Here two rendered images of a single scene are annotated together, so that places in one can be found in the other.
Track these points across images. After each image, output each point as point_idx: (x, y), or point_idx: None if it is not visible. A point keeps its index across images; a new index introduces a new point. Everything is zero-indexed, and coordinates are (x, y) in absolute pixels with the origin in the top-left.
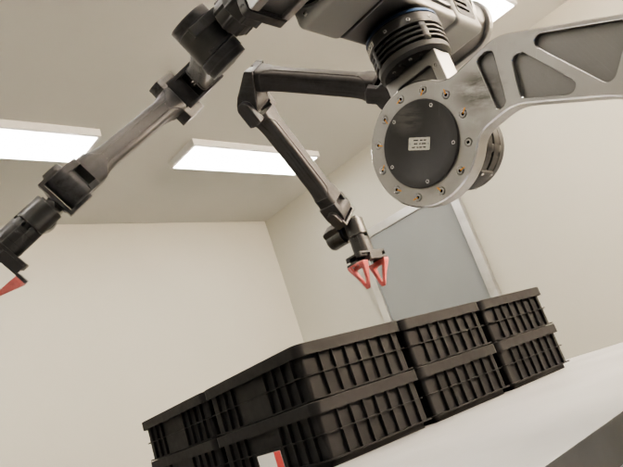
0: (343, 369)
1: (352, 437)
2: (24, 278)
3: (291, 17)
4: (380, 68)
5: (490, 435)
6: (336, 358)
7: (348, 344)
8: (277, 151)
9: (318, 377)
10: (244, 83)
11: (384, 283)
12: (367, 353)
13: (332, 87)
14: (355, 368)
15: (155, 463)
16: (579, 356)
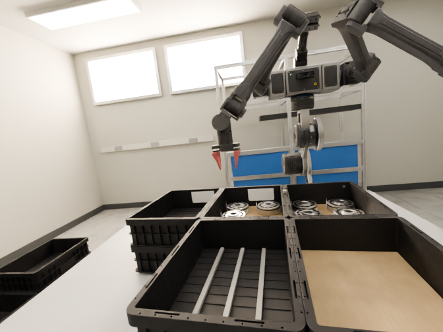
0: (327, 197)
1: None
2: None
3: (343, 85)
4: (314, 105)
5: None
6: (329, 192)
7: (319, 188)
8: (276, 53)
9: (343, 196)
10: (306, 18)
11: (221, 167)
12: (309, 193)
13: (275, 64)
14: (320, 198)
15: None
16: (113, 241)
